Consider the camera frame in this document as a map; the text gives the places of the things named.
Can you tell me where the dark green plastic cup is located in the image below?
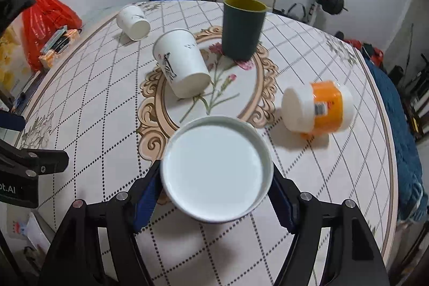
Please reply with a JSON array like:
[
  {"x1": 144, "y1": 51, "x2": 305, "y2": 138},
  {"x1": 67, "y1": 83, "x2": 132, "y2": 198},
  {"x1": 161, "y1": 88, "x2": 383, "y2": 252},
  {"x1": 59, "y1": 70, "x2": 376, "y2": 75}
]
[{"x1": 222, "y1": 0, "x2": 268, "y2": 62}]

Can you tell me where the plain white paper cup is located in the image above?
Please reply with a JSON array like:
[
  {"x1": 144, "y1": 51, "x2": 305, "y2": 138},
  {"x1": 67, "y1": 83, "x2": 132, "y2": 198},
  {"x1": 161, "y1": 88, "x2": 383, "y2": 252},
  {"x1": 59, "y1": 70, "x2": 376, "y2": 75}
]
[{"x1": 116, "y1": 4, "x2": 150, "y2": 41}]

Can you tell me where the yellow flower printed box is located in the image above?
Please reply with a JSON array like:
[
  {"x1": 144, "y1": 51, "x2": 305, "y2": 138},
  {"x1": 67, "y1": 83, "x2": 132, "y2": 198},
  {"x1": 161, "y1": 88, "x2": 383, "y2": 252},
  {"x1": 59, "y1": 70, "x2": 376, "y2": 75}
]
[{"x1": 0, "y1": 25, "x2": 28, "y2": 90}]

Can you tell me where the red ribbed paper cup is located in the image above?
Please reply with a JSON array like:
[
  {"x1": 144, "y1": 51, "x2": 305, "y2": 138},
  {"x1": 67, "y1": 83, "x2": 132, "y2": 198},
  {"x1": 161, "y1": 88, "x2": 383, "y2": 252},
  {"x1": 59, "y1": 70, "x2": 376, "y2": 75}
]
[{"x1": 161, "y1": 116, "x2": 273, "y2": 224}]

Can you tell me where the orange tissue pack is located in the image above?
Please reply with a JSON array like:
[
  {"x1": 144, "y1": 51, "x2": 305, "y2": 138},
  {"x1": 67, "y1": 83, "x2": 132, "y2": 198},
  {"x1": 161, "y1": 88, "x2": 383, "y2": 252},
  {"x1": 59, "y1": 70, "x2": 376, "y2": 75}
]
[{"x1": 39, "y1": 25, "x2": 82, "y2": 70}]

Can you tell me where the floral checked tablecloth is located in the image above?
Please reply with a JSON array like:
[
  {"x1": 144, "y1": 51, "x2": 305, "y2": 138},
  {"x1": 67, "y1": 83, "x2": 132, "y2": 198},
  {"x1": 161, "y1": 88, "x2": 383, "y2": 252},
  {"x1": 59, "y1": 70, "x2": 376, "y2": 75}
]
[{"x1": 16, "y1": 1, "x2": 397, "y2": 285}]

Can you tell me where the red plastic bag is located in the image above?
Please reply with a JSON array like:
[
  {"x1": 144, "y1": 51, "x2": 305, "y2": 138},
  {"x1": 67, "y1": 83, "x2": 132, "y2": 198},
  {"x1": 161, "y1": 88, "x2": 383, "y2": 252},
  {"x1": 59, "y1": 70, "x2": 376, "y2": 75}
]
[{"x1": 22, "y1": 0, "x2": 82, "y2": 71}]

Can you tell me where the orange and white jar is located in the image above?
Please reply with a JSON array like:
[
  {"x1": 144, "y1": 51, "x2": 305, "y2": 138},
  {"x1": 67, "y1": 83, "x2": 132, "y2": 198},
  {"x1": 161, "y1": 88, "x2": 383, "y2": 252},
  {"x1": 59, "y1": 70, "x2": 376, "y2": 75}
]
[{"x1": 281, "y1": 81, "x2": 355, "y2": 136}]

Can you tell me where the blue quilted blanket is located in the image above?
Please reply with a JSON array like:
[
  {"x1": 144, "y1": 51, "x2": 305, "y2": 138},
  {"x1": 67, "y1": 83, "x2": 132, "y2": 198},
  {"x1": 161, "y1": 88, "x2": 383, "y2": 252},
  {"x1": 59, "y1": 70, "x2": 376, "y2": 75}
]
[{"x1": 365, "y1": 59, "x2": 428, "y2": 221}]

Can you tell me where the white cup with black calligraphy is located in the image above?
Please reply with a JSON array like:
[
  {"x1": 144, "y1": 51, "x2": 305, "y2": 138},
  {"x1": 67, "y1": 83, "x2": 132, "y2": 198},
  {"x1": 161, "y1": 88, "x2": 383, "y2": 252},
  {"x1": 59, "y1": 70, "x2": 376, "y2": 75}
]
[{"x1": 153, "y1": 28, "x2": 211, "y2": 99}]

